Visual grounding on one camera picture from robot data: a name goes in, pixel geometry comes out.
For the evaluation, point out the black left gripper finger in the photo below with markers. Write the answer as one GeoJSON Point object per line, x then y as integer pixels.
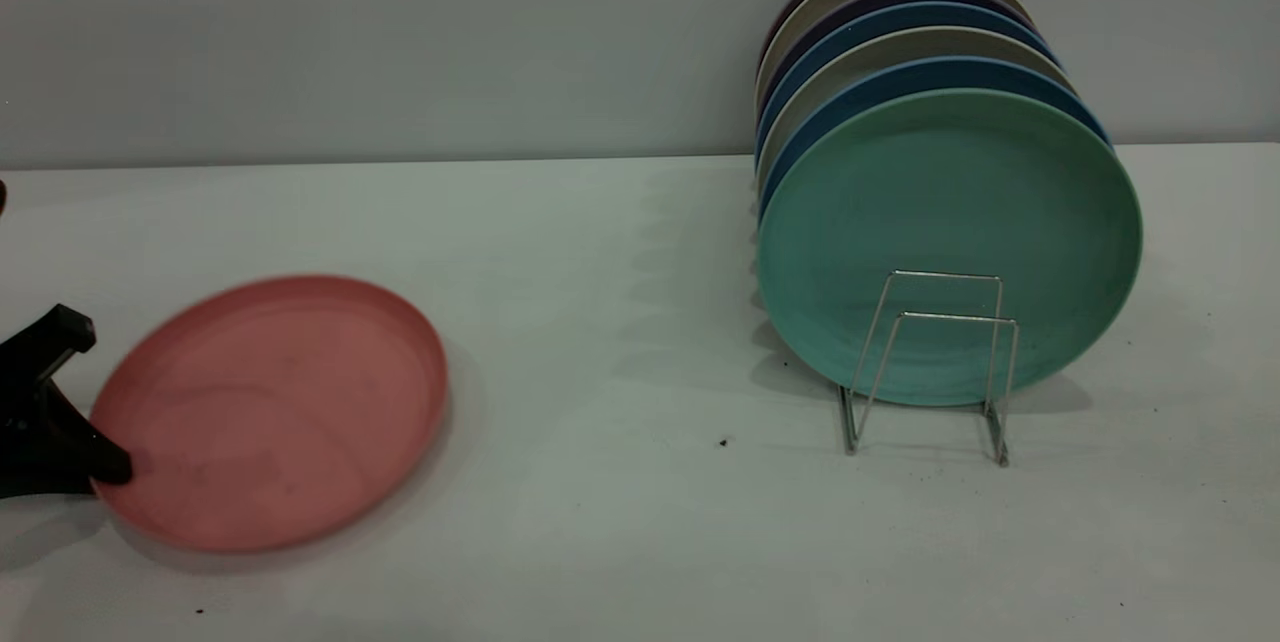
{"type": "Point", "coordinates": [50, 337]}
{"type": "Point", "coordinates": [50, 447]}

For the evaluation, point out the pink round plate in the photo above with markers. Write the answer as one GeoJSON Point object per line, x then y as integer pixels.
{"type": "Point", "coordinates": [280, 412]}

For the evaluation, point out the blue round plate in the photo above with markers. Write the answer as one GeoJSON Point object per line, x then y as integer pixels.
{"type": "Point", "coordinates": [880, 82]}
{"type": "Point", "coordinates": [880, 19]}

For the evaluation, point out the green round plate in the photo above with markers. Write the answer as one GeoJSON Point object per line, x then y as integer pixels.
{"type": "Point", "coordinates": [940, 192]}

